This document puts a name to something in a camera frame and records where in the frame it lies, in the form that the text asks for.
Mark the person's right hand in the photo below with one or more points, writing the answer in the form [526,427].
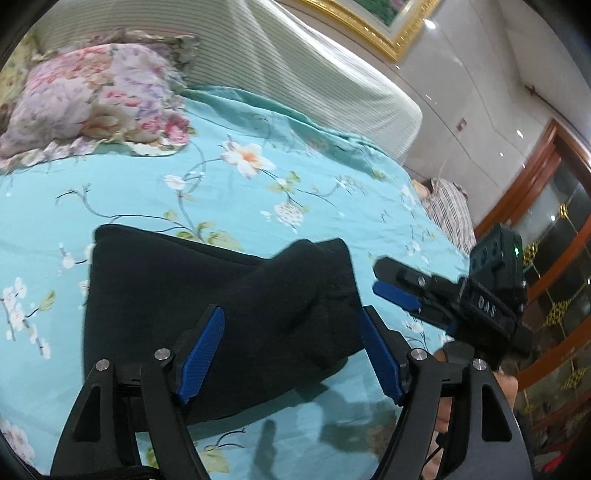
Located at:
[508,390]

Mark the yellow cartoon print pillow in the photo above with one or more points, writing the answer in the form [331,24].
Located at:
[16,60]

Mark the teal floral bed sheet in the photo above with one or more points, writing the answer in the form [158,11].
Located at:
[286,175]

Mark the striped covered headboard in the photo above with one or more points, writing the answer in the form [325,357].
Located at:
[286,60]

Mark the black pants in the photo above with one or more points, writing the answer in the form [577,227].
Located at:
[207,286]

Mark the gold framed floral painting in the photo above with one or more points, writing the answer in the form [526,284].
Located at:
[378,18]

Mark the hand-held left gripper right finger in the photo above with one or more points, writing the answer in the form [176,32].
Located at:
[381,355]

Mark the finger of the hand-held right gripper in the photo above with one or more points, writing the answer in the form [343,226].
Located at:
[397,297]
[406,277]

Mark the pink floral ruffled pillow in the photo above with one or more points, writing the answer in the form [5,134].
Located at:
[87,97]

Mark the wooden framed glass door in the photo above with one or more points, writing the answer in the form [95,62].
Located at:
[558,258]

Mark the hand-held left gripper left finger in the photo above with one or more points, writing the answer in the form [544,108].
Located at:
[203,355]

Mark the dark curtain rod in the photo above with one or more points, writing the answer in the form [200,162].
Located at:
[554,113]

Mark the plaid cloth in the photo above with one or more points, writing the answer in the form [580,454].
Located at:
[450,212]

